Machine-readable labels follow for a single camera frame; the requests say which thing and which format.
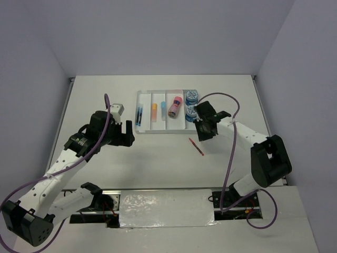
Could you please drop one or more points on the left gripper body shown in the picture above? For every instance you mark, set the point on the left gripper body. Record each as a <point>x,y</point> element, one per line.
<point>115,136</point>

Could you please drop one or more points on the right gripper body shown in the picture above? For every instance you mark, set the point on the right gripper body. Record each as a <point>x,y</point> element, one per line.
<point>202,133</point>

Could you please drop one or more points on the blue jar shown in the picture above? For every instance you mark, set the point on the blue jar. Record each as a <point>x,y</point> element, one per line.
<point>191,97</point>
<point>190,113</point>

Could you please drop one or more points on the red pen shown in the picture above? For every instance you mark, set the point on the red pen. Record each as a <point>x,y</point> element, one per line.
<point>198,149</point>

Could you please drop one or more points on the teal pen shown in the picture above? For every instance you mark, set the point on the teal pen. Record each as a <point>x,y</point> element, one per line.
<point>139,109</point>

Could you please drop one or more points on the pink tube of markers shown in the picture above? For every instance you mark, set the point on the pink tube of markers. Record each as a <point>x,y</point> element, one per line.
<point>174,108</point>

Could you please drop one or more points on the dark blue pen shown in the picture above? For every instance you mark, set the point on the dark blue pen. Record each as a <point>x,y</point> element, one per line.
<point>140,115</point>

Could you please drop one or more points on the blue highlighter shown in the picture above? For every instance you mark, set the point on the blue highlighter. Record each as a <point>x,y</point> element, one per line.
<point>163,114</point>

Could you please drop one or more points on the blue highlighter cap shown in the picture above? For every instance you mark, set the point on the blue highlighter cap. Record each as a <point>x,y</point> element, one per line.
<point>163,105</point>

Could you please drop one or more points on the orange highlighter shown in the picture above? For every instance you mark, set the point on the orange highlighter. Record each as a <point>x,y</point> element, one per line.
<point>153,115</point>

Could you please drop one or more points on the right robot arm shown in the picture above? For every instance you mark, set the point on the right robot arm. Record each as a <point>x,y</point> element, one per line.
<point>268,156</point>

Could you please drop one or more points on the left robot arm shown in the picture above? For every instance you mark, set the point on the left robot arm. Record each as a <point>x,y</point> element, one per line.
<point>35,214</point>

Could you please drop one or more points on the white divided organizer tray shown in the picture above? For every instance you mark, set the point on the white divided organizer tray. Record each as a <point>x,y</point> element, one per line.
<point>177,125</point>

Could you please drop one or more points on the silver foil tape patch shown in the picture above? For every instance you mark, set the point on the silver foil tape patch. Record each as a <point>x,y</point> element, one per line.
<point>166,209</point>

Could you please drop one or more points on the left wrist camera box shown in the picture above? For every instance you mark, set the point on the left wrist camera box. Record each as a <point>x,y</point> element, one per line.
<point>117,108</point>

